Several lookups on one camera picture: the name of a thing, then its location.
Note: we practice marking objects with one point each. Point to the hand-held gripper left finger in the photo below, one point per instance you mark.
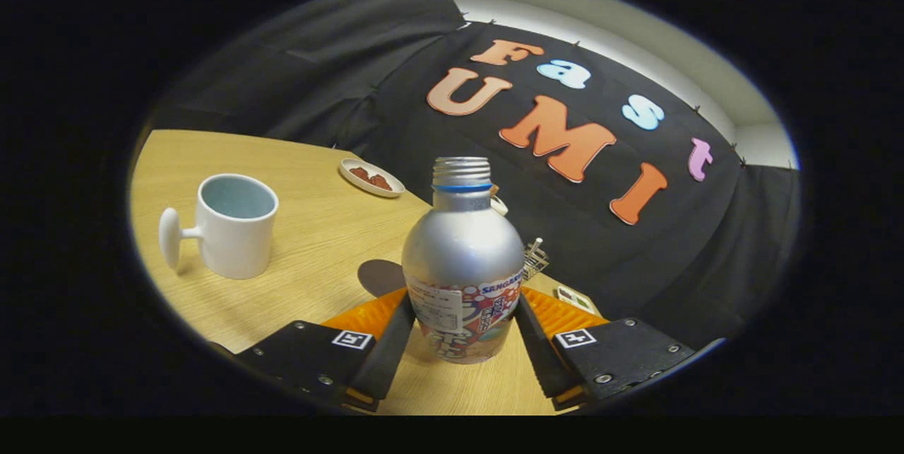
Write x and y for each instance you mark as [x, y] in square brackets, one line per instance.
[392, 355]

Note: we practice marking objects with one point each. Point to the white cup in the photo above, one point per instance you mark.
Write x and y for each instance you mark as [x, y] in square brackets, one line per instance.
[236, 242]

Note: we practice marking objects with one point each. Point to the dark round coaster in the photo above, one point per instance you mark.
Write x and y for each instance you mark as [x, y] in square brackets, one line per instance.
[378, 276]

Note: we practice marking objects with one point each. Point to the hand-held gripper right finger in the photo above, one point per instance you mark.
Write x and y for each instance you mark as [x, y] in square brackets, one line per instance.
[540, 362]

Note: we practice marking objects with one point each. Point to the wooden table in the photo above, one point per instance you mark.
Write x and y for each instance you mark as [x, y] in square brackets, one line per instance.
[318, 228]

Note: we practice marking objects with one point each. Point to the silver aluminium juice bottle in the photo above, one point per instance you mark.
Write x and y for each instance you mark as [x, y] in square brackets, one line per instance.
[462, 249]

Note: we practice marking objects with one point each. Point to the white toaster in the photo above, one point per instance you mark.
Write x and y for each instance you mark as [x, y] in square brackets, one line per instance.
[499, 204]

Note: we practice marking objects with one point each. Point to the white oval plate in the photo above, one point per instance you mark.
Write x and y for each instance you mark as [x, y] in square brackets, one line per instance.
[353, 180]

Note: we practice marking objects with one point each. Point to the white divided snack dish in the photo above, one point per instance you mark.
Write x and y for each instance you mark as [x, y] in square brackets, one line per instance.
[575, 299]

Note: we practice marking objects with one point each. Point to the red meat piece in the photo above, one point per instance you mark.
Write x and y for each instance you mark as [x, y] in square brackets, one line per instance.
[359, 173]
[380, 182]

